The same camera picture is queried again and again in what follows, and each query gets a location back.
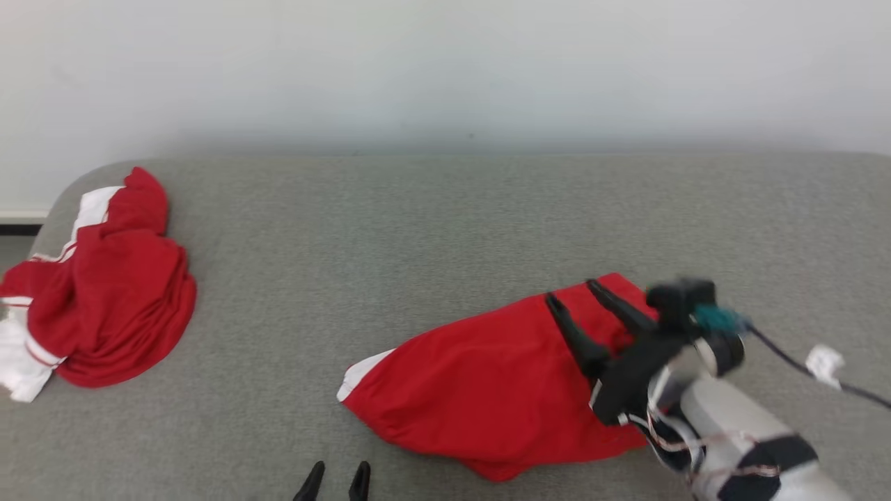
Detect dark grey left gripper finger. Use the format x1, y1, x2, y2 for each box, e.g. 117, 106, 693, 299
348, 461, 372, 501
292, 461, 326, 501

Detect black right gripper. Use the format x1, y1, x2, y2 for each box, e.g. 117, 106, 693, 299
544, 278, 697, 428

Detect red shorts with white stripe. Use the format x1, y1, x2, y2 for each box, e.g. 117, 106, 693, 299
337, 272, 670, 483

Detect red jersey with number print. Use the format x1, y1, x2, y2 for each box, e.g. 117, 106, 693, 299
0, 166, 198, 404

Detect grey fabric sofa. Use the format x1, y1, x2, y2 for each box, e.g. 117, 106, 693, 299
0, 153, 891, 501

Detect black cable with teal connector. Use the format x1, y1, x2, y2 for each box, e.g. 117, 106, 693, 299
693, 304, 891, 410

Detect red white twisted wire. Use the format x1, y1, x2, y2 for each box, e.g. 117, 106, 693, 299
626, 390, 782, 489

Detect black white wall baseboard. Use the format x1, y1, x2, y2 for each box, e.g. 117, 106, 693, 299
0, 208, 50, 238

